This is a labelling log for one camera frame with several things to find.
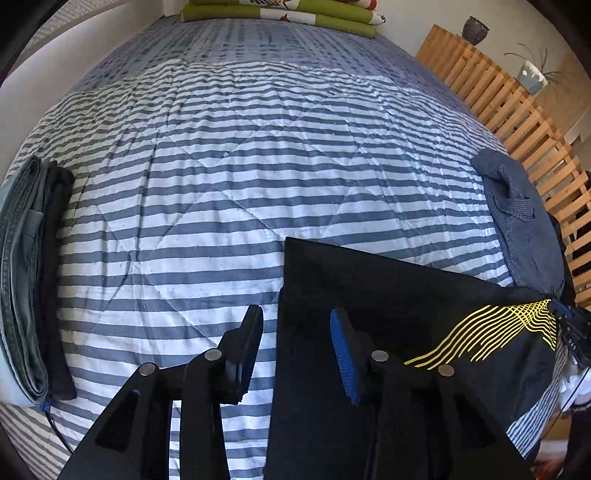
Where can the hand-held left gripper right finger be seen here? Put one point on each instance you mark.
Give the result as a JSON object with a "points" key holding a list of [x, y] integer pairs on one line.
{"points": [[344, 360]]}

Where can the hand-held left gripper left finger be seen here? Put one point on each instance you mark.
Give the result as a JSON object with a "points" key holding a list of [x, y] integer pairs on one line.
{"points": [[241, 371]]}

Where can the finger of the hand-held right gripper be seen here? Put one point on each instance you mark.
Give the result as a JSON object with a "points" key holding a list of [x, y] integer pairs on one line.
{"points": [[561, 308]]}

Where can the black shirt yellow line print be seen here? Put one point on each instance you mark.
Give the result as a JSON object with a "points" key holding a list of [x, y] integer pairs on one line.
{"points": [[369, 286]]}

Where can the grey knit garment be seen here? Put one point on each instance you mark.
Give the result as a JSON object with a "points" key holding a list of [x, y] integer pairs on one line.
{"points": [[521, 230]]}

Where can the folded dark garment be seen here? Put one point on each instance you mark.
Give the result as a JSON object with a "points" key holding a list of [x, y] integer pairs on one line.
{"points": [[57, 277]]}

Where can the blue white striped quilt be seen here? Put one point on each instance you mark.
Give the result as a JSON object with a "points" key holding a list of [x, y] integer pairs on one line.
{"points": [[231, 161]]}

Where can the potted plant in white pot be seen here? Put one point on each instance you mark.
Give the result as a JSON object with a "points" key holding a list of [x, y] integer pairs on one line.
{"points": [[532, 76]]}

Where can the folded light blue jeans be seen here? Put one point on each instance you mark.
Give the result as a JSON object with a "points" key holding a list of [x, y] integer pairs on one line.
{"points": [[21, 277]]}

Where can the dark ceramic vase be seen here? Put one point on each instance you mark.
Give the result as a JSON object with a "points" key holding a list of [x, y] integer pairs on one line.
{"points": [[475, 30]]}

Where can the wooden slatted rail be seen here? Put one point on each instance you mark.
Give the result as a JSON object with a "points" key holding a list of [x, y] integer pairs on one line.
{"points": [[508, 101]]}

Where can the landscape wall poster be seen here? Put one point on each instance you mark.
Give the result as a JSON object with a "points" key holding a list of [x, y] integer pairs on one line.
{"points": [[69, 21]]}

